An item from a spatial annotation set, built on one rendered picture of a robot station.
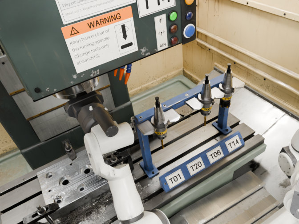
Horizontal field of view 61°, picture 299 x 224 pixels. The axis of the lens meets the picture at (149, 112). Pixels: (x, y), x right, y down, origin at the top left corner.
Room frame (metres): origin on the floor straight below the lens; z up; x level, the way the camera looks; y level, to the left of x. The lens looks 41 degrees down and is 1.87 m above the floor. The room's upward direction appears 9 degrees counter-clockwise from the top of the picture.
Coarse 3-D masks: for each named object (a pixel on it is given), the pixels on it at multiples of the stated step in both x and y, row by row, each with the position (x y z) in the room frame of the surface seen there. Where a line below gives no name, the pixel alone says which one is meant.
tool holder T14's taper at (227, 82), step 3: (225, 72) 0.82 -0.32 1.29; (231, 72) 0.81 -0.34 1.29; (225, 75) 0.81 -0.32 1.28; (228, 75) 0.80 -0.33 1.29; (231, 75) 0.81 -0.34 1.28; (225, 78) 0.81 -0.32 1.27; (228, 78) 0.80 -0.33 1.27; (231, 78) 0.80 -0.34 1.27; (222, 81) 0.82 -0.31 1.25; (225, 81) 0.80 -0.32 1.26; (228, 81) 0.80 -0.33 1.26; (231, 81) 0.80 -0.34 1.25; (222, 84) 0.81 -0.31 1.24; (225, 84) 0.80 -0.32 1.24; (228, 84) 0.80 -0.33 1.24; (231, 84) 0.80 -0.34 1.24; (222, 87) 0.81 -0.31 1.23; (225, 87) 0.80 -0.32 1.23; (228, 87) 0.80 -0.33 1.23; (231, 87) 0.80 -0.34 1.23
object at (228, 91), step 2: (220, 84) 0.83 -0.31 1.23; (220, 86) 0.82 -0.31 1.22; (234, 86) 0.80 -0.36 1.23; (220, 88) 0.81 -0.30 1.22; (222, 88) 0.80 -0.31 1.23; (224, 88) 0.80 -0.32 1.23; (230, 88) 0.80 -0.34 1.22; (232, 88) 0.80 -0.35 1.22; (234, 88) 0.80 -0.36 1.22; (222, 90) 0.80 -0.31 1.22; (224, 90) 0.79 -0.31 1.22; (226, 90) 0.79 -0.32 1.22; (228, 90) 0.79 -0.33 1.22; (230, 90) 0.79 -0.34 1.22; (232, 90) 0.80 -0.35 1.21; (226, 92) 0.79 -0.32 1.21; (228, 92) 0.79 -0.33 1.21; (230, 92) 0.80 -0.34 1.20; (226, 94) 0.79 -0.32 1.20; (228, 94) 0.79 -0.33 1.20; (230, 94) 0.79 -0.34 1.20
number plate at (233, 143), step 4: (236, 136) 0.77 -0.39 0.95; (228, 140) 0.75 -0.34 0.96; (232, 140) 0.75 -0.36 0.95; (236, 140) 0.76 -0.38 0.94; (228, 144) 0.74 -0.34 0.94; (232, 144) 0.74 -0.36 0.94; (236, 144) 0.74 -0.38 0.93; (240, 144) 0.75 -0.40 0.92; (228, 148) 0.72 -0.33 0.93; (232, 148) 0.73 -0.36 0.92
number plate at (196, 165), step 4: (196, 160) 0.67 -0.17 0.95; (200, 160) 0.67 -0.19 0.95; (188, 164) 0.65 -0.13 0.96; (192, 164) 0.65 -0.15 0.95; (196, 164) 0.66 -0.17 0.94; (200, 164) 0.66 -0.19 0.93; (188, 168) 0.64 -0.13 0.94; (192, 168) 0.64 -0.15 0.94; (196, 168) 0.64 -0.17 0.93; (200, 168) 0.65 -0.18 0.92; (192, 172) 0.63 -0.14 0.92
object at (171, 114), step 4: (172, 108) 0.74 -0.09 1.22; (164, 112) 0.72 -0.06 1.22; (168, 112) 0.72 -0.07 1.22; (172, 112) 0.71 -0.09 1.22; (176, 112) 0.71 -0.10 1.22; (168, 116) 0.70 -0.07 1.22; (172, 116) 0.69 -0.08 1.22; (176, 116) 0.69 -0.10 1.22; (180, 116) 0.69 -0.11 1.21; (168, 120) 0.68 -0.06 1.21; (172, 120) 0.67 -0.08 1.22; (176, 120) 0.67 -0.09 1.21
